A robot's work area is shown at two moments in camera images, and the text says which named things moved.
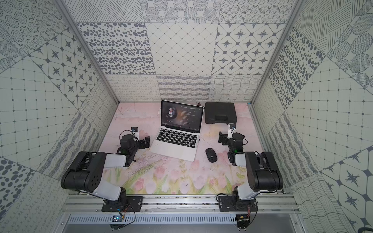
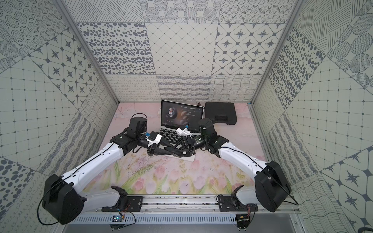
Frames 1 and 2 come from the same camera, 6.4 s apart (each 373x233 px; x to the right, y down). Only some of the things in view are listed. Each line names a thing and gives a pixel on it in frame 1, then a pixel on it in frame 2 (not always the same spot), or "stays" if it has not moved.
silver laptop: [180, 126] stays
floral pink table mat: [150, 172] stays
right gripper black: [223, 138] → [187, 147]
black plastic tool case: [220, 112] stays
